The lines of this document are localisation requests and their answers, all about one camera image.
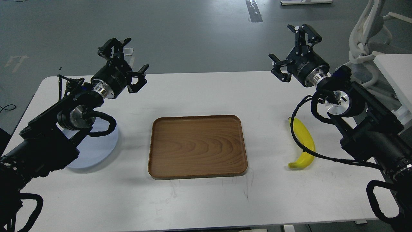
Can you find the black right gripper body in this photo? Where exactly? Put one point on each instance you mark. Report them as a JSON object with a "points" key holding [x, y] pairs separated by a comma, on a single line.
{"points": [[300, 65]]}

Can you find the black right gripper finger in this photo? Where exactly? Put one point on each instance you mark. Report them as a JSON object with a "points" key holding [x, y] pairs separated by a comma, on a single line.
{"points": [[305, 38], [276, 70]]}

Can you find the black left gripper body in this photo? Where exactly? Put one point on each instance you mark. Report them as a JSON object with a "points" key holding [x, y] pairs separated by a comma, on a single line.
{"points": [[115, 75]]}

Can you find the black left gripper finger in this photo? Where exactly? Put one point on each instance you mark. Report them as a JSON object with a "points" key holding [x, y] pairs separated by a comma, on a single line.
{"points": [[113, 50], [141, 82]]}

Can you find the yellow banana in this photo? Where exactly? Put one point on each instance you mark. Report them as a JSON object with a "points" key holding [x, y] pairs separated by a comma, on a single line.
{"points": [[303, 136]]}

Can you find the light blue plate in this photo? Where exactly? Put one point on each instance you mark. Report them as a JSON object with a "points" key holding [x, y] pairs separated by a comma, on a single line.
{"points": [[93, 150]]}

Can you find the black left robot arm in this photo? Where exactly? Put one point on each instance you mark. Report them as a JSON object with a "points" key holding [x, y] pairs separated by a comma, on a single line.
{"points": [[51, 140]]}

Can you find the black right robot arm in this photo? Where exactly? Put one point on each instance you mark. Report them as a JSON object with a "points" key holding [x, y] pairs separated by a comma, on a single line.
{"points": [[370, 132]]}

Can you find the white floor base board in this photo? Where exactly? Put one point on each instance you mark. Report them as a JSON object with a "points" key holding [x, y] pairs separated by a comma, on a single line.
{"points": [[305, 2]]}

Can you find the white office chair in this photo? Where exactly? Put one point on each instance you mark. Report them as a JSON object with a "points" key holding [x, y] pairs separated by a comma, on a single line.
{"points": [[370, 38]]}

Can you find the brown wooden tray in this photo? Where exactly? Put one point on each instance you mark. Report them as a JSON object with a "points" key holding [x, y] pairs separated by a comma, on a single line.
{"points": [[197, 147]]}

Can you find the white side table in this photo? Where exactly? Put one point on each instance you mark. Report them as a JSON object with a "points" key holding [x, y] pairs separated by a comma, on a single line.
{"points": [[397, 69]]}

